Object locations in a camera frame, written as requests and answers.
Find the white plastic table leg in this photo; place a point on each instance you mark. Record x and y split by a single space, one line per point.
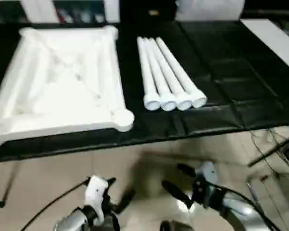
172 77
184 77
160 77
147 77

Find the white plastic table top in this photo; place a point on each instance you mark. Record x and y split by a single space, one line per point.
62 84

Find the black work mat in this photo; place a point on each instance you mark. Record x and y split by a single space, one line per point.
231 72

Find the white flat board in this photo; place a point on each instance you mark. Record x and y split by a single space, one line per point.
274 41

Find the grey cushion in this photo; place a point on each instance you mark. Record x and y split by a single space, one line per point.
207 9

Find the black box with yellow label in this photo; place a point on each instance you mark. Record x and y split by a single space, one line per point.
135 9

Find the red bottle behind glass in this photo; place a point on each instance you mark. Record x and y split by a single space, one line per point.
61 15

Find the white glass-door cabinet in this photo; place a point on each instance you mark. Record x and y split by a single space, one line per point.
38 9

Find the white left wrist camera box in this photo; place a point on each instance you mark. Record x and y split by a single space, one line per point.
95 190

